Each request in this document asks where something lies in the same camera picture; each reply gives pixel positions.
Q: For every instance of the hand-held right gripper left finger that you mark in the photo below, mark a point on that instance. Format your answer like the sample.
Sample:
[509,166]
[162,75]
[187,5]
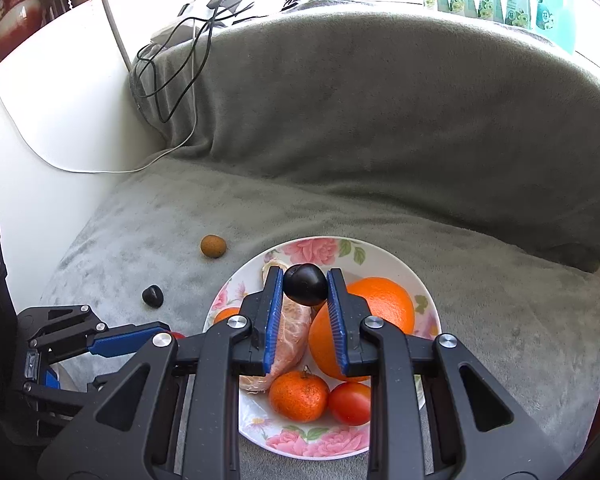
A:
[272,320]

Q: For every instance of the peeled pomelo segment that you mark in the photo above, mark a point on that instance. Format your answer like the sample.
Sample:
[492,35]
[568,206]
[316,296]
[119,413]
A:
[292,340]

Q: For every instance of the large orange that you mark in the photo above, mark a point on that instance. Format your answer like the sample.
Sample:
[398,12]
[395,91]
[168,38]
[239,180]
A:
[380,300]

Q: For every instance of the white sofa armrest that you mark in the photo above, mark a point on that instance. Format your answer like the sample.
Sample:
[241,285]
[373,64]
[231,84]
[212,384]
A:
[55,110]

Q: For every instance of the orange tangerine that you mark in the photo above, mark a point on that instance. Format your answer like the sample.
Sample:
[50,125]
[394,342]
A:
[225,315]
[300,395]

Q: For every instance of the dark plum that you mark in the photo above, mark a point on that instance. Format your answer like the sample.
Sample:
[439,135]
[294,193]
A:
[305,284]
[152,295]

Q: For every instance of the red cherry tomato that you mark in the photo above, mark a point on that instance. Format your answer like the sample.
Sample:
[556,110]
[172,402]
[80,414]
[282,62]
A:
[177,334]

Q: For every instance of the white floral plate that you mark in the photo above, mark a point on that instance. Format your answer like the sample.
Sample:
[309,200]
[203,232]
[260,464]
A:
[330,252]

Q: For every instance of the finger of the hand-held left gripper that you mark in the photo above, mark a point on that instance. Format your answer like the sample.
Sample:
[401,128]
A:
[125,338]
[52,377]

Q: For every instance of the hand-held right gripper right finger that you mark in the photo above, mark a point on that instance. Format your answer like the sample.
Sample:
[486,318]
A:
[337,320]

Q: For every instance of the small brown round fruit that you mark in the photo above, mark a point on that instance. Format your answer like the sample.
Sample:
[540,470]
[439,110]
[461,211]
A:
[213,246]

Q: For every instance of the grey cushion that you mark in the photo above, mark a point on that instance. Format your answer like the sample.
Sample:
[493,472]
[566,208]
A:
[380,110]

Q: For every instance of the light grey plush blanket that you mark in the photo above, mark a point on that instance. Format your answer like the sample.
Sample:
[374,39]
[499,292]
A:
[155,220]

